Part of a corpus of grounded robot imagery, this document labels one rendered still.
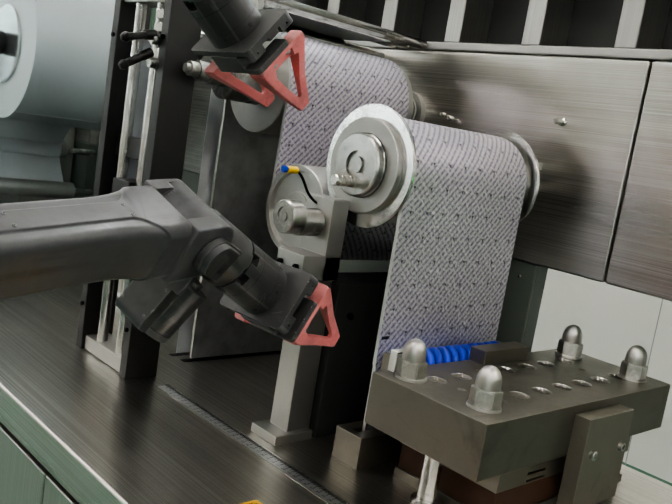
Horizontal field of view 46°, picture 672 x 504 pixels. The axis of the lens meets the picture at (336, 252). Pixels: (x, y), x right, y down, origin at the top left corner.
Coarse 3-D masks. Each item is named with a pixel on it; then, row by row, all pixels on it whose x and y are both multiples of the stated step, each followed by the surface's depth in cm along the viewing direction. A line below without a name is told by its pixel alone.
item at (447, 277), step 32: (416, 224) 93; (448, 224) 97; (480, 224) 101; (512, 224) 106; (416, 256) 94; (448, 256) 98; (480, 256) 103; (416, 288) 96; (448, 288) 100; (480, 288) 104; (384, 320) 93; (416, 320) 97; (448, 320) 101; (480, 320) 106
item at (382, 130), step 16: (352, 128) 95; (368, 128) 93; (384, 128) 91; (336, 144) 97; (384, 144) 91; (400, 144) 90; (400, 160) 90; (384, 176) 91; (400, 176) 90; (336, 192) 97; (384, 192) 91; (352, 208) 95; (368, 208) 93
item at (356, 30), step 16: (256, 0) 106; (272, 0) 109; (288, 0) 111; (304, 16) 118; (320, 16) 115; (336, 16) 117; (320, 32) 127; (336, 32) 123; (352, 32) 120; (368, 32) 122; (384, 32) 124
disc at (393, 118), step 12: (360, 108) 95; (372, 108) 94; (384, 108) 93; (348, 120) 97; (384, 120) 92; (396, 120) 91; (336, 132) 99; (396, 132) 91; (408, 132) 90; (408, 144) 90; (408, 156) 90; (408, 168) 90; (408, 180) 90; (396, 192) 91; (408, 192) 90; (396, 204) 91; (348, 216) 97; (360, 216) 95; (372, 216) 94; (384, 216) 92
